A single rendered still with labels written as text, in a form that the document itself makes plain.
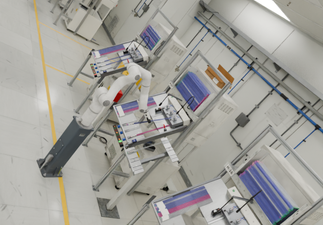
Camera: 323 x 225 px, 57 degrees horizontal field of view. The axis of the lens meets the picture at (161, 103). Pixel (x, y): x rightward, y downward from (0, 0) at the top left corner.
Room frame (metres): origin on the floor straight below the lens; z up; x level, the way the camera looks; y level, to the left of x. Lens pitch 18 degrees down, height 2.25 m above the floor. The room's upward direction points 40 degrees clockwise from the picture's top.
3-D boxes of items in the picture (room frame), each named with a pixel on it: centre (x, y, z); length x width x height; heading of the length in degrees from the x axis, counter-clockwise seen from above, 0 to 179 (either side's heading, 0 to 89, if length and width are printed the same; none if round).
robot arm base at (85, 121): (2.70, 0.48, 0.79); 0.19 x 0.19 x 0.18
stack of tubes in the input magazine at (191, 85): (3.49, -0.21, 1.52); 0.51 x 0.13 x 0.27; 41
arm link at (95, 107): (2.72, 0.50, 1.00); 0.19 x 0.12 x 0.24; 43
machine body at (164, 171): (3.62, -0.26, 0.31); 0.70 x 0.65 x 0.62; 41
